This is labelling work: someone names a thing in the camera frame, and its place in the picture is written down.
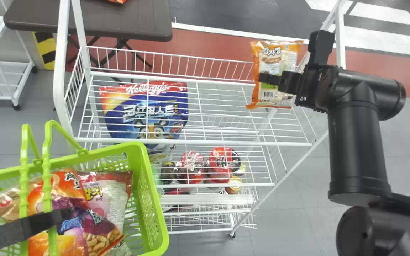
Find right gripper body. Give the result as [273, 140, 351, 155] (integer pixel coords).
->
[279, 70, 304, 96]

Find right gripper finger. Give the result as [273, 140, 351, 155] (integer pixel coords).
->
[258, 73, 281, 87]

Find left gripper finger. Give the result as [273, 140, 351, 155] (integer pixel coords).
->
[0, 208, 74, 255]

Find orange snack packet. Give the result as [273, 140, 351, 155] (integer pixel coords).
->
[246, 40, 304, 110]
[0, 170, 89, 256]

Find purple snack packet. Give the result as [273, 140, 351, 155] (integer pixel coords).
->
[56, 209, 126, 256]

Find red noodle cup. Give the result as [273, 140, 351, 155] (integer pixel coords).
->
[179, 151, 206, 185]
[207, 146, 242, 184]

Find pink snack packet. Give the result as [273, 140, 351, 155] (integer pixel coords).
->
[78, 170, 133, 233]

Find yellow can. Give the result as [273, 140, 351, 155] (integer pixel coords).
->
[225, 176, 243, 195]

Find blue cereal bag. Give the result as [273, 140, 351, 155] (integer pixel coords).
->
[99, 81, 189, 165]

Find green basket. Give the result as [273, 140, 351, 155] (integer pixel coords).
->
[0, 120, 170, 256]

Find black noodle cup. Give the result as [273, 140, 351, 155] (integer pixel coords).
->
[160, 161, 180, 185]

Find dark side table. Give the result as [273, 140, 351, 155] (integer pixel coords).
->
[3, 0, 173, 86]

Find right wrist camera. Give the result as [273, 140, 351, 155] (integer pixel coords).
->
[307, 30, 336, 68]

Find white wire rack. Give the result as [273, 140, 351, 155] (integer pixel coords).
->
[53, 0, 348, 238]

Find yellow black striped post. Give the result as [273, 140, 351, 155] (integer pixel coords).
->
[32, 32, 56, 71]

